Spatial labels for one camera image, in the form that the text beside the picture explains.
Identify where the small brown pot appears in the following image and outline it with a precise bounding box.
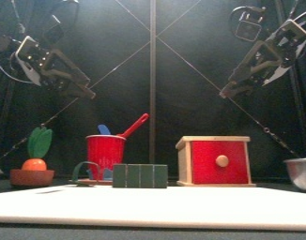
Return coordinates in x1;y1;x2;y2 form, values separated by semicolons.
9;168;56;188

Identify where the grey vertical frame pole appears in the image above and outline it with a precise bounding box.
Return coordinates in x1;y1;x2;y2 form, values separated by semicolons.
148;0;157;164

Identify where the red plastic cup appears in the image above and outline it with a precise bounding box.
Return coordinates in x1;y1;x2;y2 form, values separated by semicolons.
84;134;127;182

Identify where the metal bowl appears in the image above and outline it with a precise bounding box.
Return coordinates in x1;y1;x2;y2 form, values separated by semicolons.
283;157;306;192

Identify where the red drawer with wooden knob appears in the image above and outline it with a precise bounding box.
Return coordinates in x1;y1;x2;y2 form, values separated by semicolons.
191;141;250;185

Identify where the orange toy carrot with leaves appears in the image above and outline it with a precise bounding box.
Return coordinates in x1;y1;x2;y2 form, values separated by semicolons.
20;126;53;173

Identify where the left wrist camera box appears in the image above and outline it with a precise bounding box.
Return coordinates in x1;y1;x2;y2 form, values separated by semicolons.
44;0;80;45

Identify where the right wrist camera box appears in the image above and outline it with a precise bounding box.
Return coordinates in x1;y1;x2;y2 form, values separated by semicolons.
230;5;267;43

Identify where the wooden box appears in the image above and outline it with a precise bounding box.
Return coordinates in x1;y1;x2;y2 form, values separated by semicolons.
173;135;258;188

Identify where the red plastic spoon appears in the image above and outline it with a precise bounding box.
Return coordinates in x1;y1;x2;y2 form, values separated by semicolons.
116;112;151;140

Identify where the thin diagonal brace wire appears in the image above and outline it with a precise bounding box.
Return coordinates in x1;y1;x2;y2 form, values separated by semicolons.
0;0;203;165
113;0;302;158

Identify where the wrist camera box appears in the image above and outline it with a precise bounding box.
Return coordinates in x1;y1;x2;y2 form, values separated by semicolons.
44;0;80;45
230;5;267;43

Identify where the blue plastic utensil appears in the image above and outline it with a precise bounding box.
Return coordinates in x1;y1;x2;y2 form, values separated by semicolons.
96;124;112;136

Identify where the blue base under cup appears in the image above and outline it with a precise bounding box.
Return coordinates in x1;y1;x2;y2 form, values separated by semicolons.
85;168;115;181

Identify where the small green toy piece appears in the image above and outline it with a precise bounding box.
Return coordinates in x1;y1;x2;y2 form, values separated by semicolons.
71;160;104;186

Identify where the white plastic cutting board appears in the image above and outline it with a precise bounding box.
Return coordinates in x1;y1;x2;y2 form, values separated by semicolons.
0;184;306;233

